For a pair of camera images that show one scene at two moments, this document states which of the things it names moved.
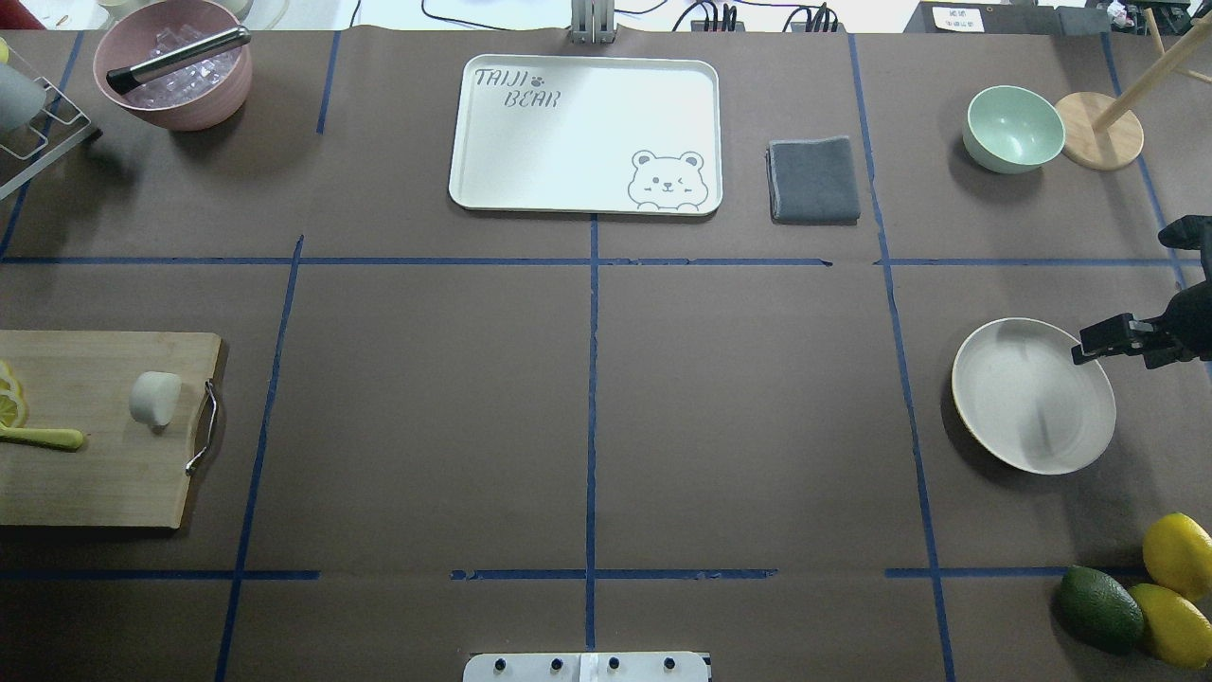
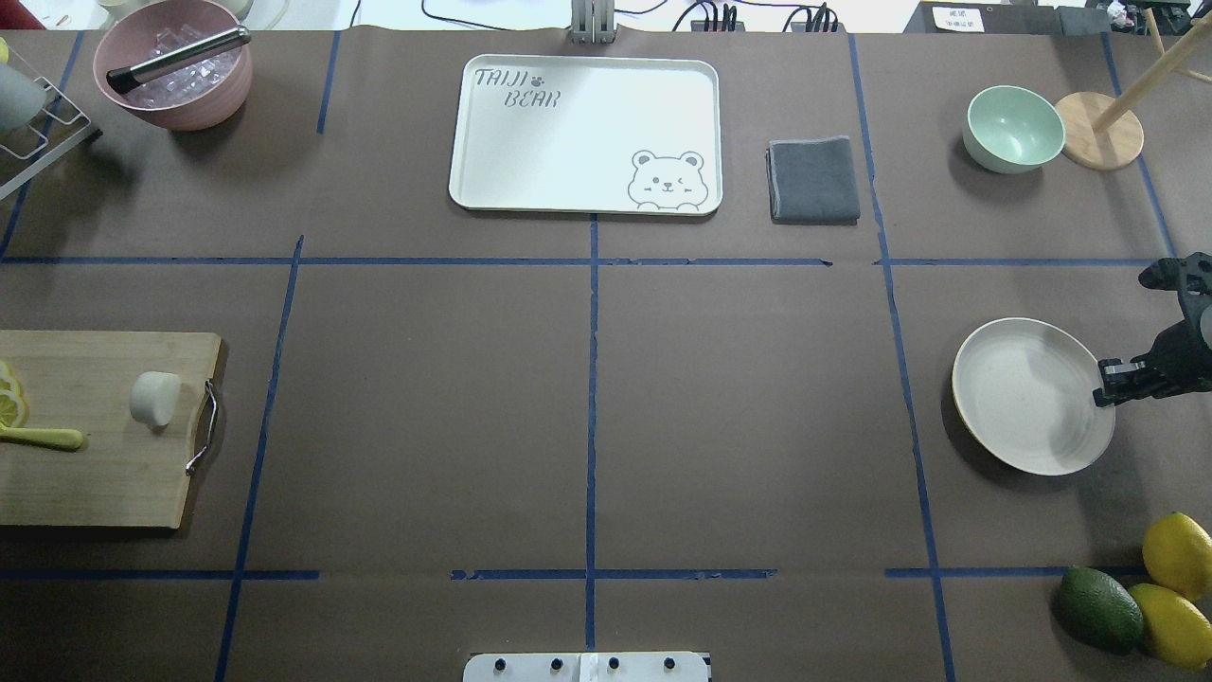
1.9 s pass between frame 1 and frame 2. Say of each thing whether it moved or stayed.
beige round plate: stayed
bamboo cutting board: stayed
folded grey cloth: stayed
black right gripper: moved
